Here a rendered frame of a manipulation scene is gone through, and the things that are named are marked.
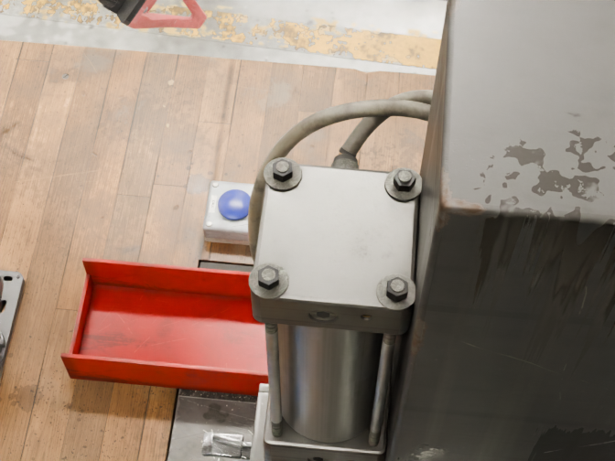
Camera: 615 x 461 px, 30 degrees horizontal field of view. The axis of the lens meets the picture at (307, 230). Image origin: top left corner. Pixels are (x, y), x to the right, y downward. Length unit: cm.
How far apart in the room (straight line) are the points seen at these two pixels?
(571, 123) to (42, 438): 86
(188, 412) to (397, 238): 65
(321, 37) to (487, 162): 219
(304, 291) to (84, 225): 77
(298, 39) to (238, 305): 145
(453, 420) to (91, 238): 74
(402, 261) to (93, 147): 84
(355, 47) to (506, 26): 212
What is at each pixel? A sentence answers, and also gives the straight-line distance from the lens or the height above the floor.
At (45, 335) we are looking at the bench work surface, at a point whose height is 90.
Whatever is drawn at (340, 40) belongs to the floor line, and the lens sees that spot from 268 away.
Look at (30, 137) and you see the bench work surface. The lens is 146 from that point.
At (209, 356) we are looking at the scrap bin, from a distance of 128.
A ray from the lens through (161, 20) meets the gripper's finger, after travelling 109.
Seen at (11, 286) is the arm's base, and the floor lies 91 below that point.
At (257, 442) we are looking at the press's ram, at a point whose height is 118.
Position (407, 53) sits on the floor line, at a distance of 267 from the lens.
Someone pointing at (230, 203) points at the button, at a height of 94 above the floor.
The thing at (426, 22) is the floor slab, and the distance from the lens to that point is 273.
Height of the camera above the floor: 207
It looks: 60 degrees down
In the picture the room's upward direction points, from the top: straight up
